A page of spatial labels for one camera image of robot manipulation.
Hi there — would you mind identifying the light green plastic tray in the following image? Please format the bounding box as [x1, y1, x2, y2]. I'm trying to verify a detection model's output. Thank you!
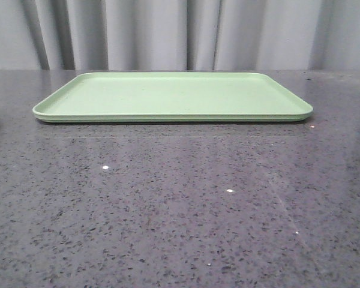
[32, 72, 313, 123]

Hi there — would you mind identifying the grey pleated curtain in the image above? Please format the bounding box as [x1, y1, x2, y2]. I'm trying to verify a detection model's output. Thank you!
[0, 1, 360, 71]

